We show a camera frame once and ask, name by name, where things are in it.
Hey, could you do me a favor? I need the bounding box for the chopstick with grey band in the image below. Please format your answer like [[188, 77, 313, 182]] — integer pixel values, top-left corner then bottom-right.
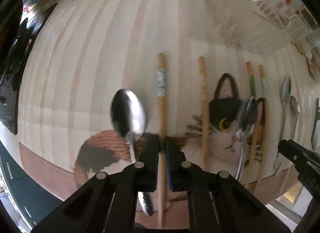
[[157, 52, 167, 228]]

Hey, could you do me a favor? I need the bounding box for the chopstick with yellow band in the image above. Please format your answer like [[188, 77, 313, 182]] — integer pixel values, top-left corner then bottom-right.
[[199, 56, 209, 171]]

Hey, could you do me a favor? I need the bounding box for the steel spoon on cat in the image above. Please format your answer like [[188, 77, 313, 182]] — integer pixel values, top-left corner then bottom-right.
[[235, 96, 258, 181]]

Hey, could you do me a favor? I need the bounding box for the striped cat placemat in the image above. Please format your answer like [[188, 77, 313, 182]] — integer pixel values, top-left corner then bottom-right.
[[17, 0, 320, 223]]

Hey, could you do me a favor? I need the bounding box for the clear acrylic tray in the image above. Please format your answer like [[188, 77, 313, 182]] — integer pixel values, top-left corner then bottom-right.
[[183, 0, 311, 56]]

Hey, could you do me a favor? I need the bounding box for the black induction cooktop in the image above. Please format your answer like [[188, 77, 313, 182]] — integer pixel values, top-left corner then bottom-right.
[[1, 3, 33, 135]]

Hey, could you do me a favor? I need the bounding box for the black handled knife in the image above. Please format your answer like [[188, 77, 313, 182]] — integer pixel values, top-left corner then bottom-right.
[[311, 97, 320, 151]]

